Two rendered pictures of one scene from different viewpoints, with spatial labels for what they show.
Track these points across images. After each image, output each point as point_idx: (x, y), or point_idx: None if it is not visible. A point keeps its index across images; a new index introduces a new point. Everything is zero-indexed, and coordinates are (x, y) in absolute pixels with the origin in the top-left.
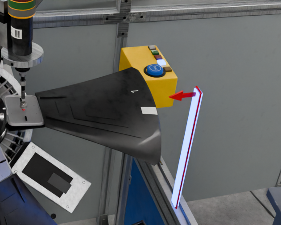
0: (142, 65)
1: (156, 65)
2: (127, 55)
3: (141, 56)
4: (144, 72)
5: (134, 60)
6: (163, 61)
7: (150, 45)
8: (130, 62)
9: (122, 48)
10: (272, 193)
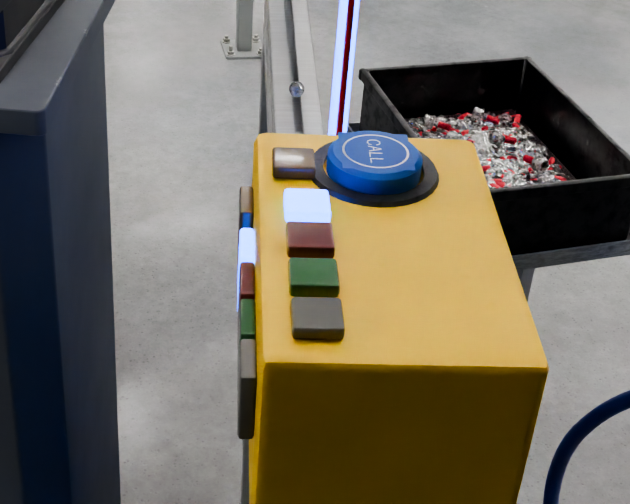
0: (431, 210)
1: (363, 160)
2: (515, 290)
3: (421, 270)
4: (438, 171)
5: (478, 247)
6: (294, 195)
7: (328, 322)
8: (501, 240)
9: (541, 356)
10: (43, 99)
